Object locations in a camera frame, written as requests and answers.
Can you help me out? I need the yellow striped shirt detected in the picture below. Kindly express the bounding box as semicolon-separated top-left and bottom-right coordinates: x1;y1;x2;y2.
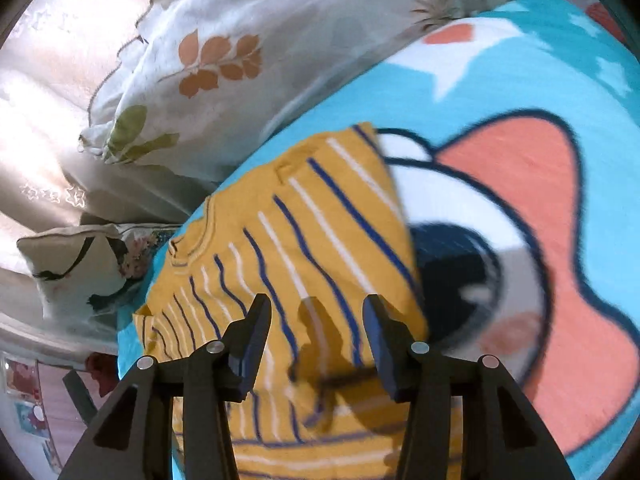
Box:
132;122;463;480

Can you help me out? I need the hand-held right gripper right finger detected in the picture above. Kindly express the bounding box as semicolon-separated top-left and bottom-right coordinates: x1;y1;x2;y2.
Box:
362;294;577;480

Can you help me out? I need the blue cartoon printed blanket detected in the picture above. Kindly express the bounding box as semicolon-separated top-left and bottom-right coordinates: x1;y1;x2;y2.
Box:
116;0;640;480

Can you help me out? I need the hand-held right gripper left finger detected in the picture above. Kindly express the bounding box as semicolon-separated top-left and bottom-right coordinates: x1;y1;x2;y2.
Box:
58;293;272;480

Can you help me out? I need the white curtain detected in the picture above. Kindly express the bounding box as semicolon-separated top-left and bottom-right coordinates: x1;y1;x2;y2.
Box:
0;0;201;281

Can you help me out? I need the white leaf print pillow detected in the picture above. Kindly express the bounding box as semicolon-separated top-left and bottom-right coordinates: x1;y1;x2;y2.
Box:
78;0;488;183

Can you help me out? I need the white floral print pillow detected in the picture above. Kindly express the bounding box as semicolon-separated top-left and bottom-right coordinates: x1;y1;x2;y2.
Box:
16;223;181;331

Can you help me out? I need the red cloth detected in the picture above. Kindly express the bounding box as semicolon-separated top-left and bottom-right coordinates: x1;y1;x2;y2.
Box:
84;352;121;398

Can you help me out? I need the wall poster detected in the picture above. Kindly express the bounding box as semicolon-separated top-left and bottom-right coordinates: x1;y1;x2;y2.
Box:
4;355;63;473

